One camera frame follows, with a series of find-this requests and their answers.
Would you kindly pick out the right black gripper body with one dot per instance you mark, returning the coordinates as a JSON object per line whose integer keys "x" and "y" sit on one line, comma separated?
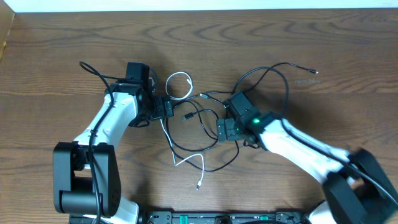
{"x": 231, "y": 129}

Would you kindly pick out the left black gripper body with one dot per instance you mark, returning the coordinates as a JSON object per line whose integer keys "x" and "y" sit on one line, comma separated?
{"x": 160, "y": 111}

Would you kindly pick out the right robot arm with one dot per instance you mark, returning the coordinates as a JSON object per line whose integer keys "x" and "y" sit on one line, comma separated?
{"x": 356, "y": 188}

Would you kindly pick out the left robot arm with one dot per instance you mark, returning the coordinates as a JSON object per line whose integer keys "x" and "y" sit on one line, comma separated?
{"x": 86, "y": 180}

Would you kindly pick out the cardboard panel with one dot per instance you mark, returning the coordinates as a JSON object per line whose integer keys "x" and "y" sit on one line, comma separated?
{"x": 7, "y": 16}

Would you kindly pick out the green clamp handle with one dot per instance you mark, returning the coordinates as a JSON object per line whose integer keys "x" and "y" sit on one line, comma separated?
{"x": 184, "y": 219}

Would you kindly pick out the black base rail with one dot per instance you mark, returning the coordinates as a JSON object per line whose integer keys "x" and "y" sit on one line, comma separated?
{"x": 163, "y": 217}

